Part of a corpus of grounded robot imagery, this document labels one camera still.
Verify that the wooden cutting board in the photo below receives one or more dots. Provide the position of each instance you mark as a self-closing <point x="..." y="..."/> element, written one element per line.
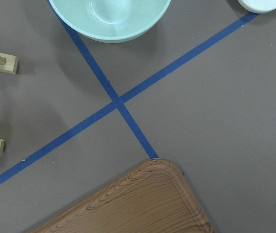
<point x="152" y="198"/>

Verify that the green bowl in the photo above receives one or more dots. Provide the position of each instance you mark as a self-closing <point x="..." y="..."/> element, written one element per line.
<point x="110" y="21"/>

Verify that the cream bear tray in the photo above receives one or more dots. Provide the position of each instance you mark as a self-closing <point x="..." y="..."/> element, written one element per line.
<point x="258" y="6"/>

